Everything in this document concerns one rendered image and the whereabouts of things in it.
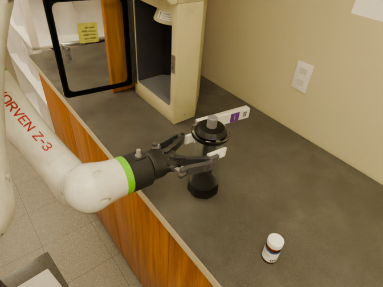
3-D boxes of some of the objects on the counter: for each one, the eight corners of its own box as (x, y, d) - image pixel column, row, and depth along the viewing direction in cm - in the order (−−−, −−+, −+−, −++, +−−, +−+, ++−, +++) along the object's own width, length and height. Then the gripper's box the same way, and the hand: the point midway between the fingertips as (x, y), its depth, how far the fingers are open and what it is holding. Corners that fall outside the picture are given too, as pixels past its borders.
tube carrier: (204, 168, 102) (212, 115, 89) (226, 188, 95) (238, 134, 82) (179, 181, 96) (183, 126, 83) (200, 202, 90) (208, 147, 77)
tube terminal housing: (177, 80, 157) (184, -112, 109) (218, 107, 137) (248, -111, 90) (135, 92, 144) (122, -120, 96) (174, 124, 125) (182, -120, 77)
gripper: (173, 181, 65) (243, 151, 78) (125, 132, 78) (192, 114, 91) (170, 205, 69) (237, 173, 83) (125, 155, 82) (189, 134, 95)
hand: (207, 144), depth 85 cm, fingers closed on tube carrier, 9 cm apart
